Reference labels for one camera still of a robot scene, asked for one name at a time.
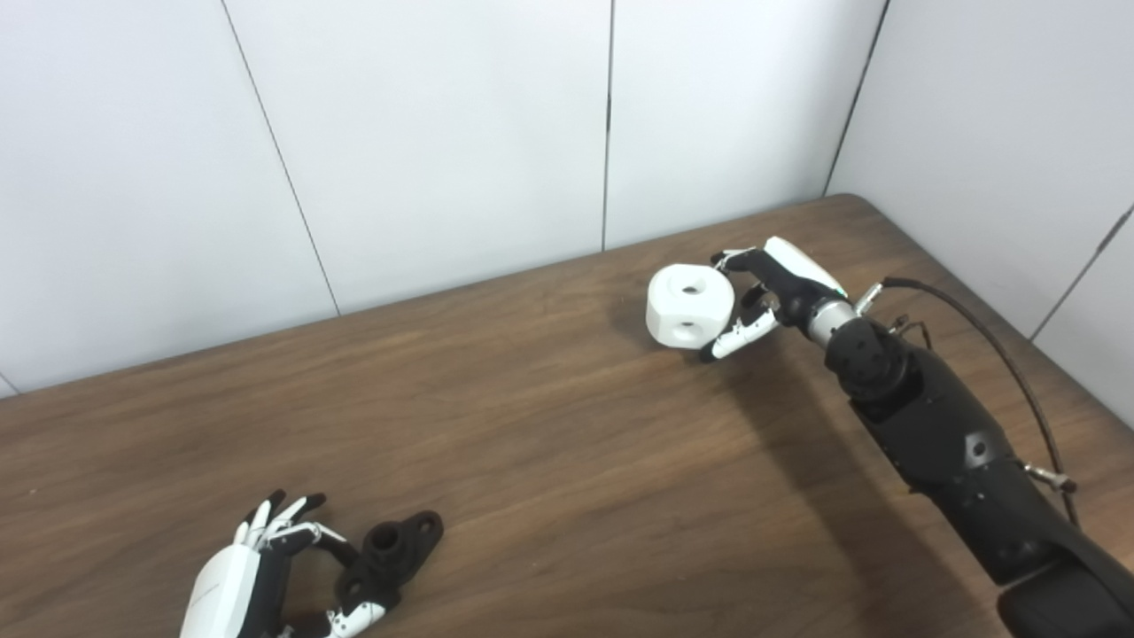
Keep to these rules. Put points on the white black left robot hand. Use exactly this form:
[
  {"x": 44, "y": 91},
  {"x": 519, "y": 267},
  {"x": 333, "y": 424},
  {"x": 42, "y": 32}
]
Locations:
[{"x": 226, "y": 589}]

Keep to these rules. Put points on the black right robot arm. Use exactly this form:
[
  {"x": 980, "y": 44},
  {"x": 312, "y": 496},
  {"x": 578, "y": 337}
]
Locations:
[{"x": 948, "y": 434}]

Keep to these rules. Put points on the black flanged holder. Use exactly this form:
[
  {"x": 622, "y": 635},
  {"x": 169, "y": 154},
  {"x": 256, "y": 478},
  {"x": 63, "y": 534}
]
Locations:
[{"x": 390, "y": 554}]

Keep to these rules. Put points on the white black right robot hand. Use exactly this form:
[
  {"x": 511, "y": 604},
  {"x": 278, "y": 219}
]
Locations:
[{"x": 793, "y": 283}]

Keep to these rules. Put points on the round white piece with holes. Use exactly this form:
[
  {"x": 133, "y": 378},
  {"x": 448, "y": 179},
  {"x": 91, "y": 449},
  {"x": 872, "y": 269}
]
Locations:
[{"x": 682, "y": 310}]

